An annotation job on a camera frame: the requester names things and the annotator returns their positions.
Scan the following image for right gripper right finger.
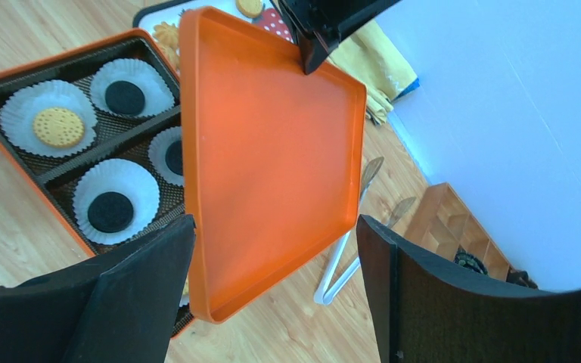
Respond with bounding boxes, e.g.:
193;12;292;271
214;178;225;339
356;215;581;362

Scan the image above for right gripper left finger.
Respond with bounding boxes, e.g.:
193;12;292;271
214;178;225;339
0;215;195;362

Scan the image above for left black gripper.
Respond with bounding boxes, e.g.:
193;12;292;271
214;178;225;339
273;0;398;76

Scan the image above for black sandwich cookie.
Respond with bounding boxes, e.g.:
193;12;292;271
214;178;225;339
87;191;135;234
164;139;183;176
104;80;145;116

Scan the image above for metal tweezers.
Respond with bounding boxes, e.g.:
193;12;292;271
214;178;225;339
313;157;416;306

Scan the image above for orange box lid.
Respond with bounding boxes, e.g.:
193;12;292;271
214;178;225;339
177;5;368;324

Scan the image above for orange compartment cookie box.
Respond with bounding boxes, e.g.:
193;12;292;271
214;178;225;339
0;28;196;339

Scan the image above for round orange biscuit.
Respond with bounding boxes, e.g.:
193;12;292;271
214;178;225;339
235;0;265;20
32;107;85;149

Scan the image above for strawberry print white tray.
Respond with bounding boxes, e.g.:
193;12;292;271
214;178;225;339
135;1;303;76

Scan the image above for folded beige cloth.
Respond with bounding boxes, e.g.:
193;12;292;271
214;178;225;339
328;20;419;125

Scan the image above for white paper cupcake liner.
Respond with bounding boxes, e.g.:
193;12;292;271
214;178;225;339
148;126;185;187
179;278;190;307
73;158;160;245
0;80;97;158
89;58;175;118

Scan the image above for black patterned cupcake liners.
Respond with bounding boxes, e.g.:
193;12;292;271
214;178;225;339
506;269;538;290
454;251;488;275

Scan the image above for wooden compartment organizer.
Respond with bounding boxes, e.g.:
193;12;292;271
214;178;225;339
405;183;519;282

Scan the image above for flower shaped butter cookie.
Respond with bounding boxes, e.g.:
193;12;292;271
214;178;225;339
157;44;179;70
152;22;179;51

